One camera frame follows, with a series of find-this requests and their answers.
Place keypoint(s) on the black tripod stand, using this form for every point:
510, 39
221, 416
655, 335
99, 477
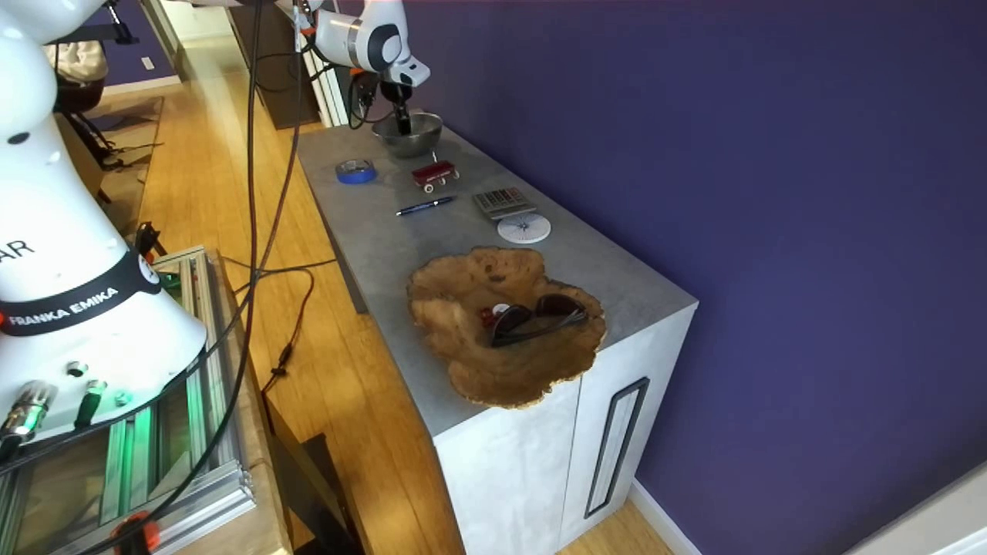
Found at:
83, 71

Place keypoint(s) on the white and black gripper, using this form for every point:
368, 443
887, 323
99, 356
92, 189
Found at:
375, 41

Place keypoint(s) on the white disc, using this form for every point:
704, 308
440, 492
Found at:
525, 230

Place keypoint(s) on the black sunglasses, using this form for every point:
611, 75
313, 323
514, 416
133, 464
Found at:
510, 323

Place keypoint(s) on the blue tape roll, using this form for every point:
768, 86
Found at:
355, 172

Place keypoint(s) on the red clamp handle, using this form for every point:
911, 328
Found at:
137, 537

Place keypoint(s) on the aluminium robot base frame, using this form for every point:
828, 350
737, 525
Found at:
180, 459

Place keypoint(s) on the blue pen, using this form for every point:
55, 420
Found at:
423, 206

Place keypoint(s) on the brown wooden bowl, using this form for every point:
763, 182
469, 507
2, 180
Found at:
450, 298

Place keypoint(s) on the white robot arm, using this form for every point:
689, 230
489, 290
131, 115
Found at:
89, 328

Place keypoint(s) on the silver metal dish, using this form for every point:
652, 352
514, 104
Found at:
413, 137

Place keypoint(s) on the grey calculator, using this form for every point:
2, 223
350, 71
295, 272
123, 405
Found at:
502, 205

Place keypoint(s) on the grey concrete cabinet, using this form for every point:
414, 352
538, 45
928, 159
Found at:
520, 479

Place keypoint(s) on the red stapler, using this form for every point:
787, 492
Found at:
437, 178

